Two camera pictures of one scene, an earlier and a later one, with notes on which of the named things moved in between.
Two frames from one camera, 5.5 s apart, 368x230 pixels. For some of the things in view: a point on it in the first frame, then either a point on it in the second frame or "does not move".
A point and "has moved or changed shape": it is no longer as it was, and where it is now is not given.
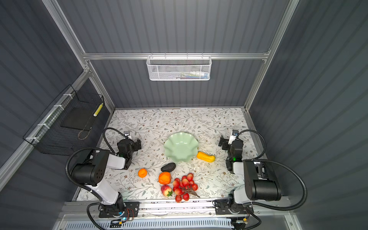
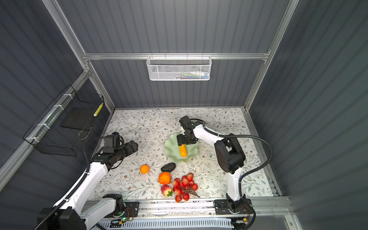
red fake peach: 166,190 does not move
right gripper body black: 227,147 → 184,139
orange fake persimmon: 164,178 does not move
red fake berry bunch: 183,187 does not move
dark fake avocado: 169,167 does not move
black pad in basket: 80,118 does not move
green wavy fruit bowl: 180,147 does not move
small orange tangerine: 142,173 has moved or changed shape
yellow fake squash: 205,156 → 183,150
